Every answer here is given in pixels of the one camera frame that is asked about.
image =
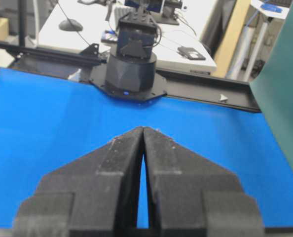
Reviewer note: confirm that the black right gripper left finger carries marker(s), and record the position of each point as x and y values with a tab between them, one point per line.
95	195

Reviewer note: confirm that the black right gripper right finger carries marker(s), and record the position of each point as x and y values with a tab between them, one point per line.
191	196

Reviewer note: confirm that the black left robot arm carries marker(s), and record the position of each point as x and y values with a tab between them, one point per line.
130	71

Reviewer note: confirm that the blue table mat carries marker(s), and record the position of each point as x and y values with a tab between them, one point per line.
47	122

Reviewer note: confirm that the green backdrop sheet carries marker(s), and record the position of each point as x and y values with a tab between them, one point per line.
273	89

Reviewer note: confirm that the black flat device on desk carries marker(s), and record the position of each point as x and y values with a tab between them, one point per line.
190	53

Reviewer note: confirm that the white background desk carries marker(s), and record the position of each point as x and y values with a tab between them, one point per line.
96	19

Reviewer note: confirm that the black aluminium frame rail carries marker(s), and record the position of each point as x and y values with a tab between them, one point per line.
48	62

